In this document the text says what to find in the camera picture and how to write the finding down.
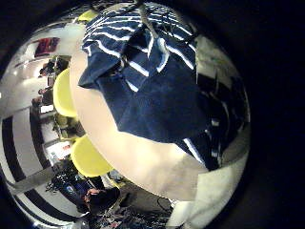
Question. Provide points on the seated person in dark clothes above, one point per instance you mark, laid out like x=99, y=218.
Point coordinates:
x=95, y=198

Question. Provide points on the navy white striped shirt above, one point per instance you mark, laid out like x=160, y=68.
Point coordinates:
x=158, y=105

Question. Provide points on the red wall poster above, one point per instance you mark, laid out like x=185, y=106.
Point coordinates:
x=47, y=46

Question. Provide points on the yellow shell chair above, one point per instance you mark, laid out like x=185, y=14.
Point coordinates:
x=65, y=92
x=89, y=156
x=87, y=15

